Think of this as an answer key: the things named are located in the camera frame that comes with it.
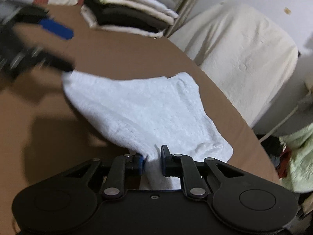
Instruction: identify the light green quilted garment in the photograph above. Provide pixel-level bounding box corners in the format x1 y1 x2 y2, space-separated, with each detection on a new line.
280 124 312 193

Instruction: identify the cream covered chair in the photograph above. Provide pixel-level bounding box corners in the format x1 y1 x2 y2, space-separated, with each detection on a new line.
169 1 298 127

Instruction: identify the stack of folded clothes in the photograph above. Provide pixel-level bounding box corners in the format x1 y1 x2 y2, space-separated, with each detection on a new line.
81 0 179 38

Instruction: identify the red garment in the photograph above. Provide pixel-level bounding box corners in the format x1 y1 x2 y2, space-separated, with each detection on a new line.
276 147 291 178

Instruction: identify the white towel cloth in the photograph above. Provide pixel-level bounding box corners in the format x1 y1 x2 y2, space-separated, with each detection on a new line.
62 71 233 190

